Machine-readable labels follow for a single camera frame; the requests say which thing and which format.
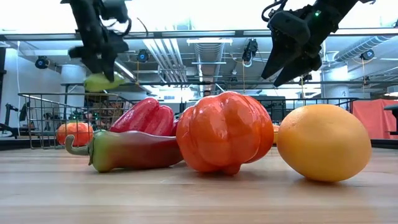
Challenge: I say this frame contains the black ceiling reel white loop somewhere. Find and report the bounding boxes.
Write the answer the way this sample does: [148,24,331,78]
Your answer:
[241,39,259,68]

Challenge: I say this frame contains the silver spiral air duct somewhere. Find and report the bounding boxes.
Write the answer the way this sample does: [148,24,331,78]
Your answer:
[334,34,393,63]

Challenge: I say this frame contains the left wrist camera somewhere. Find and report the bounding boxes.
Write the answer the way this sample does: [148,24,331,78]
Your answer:
[101,0,130,24]

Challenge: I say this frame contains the white round column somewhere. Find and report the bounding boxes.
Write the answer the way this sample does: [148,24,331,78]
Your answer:
[323,65,349,99]
[60,64,87,108]

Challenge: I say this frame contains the white ceiling light panel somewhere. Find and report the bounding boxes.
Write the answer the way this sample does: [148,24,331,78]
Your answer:
[186,37,233,46]

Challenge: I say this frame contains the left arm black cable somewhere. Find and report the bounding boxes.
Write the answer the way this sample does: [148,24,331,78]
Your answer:
[105,17,149,38]

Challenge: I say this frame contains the red black background machine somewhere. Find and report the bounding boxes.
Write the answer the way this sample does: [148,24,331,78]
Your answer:
[0,103,32,139]

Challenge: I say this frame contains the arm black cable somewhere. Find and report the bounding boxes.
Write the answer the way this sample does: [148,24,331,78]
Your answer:
[261,0,289,22]
[105,17,149,38]

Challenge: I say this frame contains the black wire basket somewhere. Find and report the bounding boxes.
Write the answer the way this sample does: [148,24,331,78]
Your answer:
[253,96,358,125]

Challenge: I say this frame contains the black pedestal table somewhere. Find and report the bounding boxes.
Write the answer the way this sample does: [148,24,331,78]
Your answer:
[384,104,398,136]

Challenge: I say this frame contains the red bell pepper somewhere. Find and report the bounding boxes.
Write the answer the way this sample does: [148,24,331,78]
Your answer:
[110,96,175,137]

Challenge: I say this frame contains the black blue ceiling reel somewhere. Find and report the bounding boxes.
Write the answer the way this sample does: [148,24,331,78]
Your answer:
[360,49,376,62]
[34,55,50,70]
[136,49,150,63]

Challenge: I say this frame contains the orange yellow citrus fruit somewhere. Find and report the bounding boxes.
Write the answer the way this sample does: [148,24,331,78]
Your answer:
[276,103,373,183]

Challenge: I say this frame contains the black background screen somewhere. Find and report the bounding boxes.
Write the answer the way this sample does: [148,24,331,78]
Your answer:
[257,95,286,123]

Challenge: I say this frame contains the black overhead rig beam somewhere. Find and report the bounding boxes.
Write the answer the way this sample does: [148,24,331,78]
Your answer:
[0,27,398,42]

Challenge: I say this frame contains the orange persimmon green calyx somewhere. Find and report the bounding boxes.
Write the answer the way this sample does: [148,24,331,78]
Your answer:
[55,121,95,147]

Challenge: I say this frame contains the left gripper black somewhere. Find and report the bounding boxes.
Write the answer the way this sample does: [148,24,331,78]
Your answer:
[68,23,130,83]

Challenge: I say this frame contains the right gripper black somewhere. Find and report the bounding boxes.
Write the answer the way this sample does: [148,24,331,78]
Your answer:
[261,7,323,87]

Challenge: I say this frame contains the silver ceiling air duct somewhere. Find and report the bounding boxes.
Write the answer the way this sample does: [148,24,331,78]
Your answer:
[194,42,225,94]

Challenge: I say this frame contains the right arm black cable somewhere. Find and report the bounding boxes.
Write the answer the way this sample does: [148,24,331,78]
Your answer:
[261,0,289,22]

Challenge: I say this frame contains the orange cloth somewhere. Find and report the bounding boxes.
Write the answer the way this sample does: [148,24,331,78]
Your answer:
[351,98,398,140]

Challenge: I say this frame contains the long red green chili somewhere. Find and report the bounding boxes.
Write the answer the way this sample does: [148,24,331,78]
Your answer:
[64,129,184,174]

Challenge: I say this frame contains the orange ribbed pumpkin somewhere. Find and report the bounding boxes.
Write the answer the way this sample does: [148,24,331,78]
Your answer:
[175,90,275,175]

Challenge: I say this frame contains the bronze wire basket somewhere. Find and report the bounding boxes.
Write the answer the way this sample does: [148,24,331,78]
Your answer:
[17,91,144,150]

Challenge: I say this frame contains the black background monitor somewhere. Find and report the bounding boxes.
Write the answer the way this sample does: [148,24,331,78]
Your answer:
[19,101,31,123]

